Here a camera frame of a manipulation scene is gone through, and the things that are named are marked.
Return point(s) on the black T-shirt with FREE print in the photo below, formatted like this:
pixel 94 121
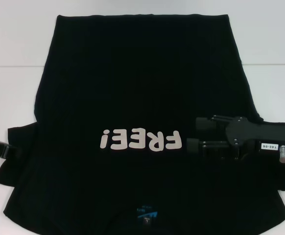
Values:
pixel 142 73

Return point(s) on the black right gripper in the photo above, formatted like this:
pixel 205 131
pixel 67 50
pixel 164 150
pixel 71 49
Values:
pixel 250 137

